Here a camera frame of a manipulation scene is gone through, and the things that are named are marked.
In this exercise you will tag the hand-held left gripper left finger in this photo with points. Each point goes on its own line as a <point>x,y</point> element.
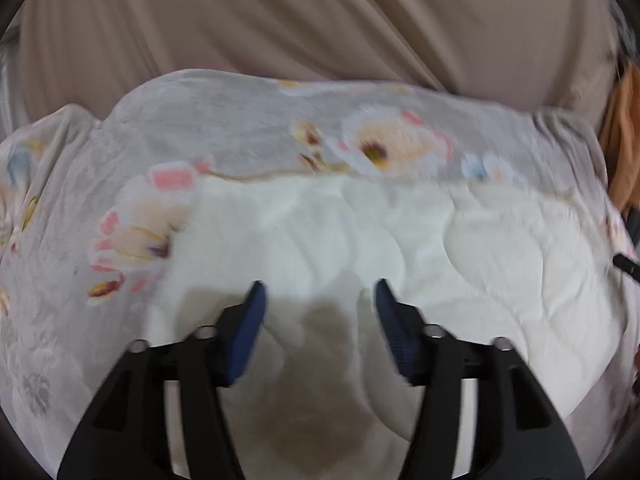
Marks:
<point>245,332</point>

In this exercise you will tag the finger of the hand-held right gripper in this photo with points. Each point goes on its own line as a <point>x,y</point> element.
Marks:
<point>629,265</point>

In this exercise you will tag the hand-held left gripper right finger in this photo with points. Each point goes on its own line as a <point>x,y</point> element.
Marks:
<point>395,332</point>

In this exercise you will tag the cream quilted jacket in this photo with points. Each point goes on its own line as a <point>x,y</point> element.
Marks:
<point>475,270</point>

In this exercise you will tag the orange hanging garment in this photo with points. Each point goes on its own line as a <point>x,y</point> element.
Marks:
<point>622,135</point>

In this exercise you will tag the grey floral fleece blanket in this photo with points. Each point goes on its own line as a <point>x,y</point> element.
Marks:
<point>225,125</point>

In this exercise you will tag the beige backdrop sheet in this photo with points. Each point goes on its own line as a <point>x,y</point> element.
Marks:
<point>325,15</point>

